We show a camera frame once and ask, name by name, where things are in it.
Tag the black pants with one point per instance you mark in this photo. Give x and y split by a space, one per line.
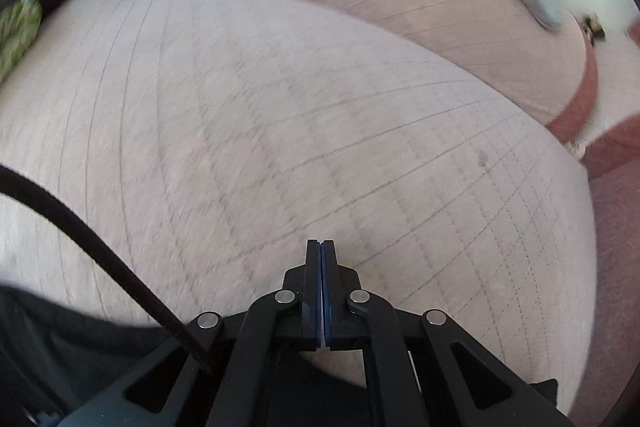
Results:
75 357

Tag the mauve bed sheet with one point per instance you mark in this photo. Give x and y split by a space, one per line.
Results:
612 257

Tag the beige quilted blanket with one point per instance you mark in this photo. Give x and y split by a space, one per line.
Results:
260 122

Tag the small black and yellow object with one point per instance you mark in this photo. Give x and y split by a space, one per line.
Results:
595 27

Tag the green patterned cloth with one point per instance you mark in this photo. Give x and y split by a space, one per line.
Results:
15 37

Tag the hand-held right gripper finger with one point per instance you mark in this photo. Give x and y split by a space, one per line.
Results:
315 292
327 292

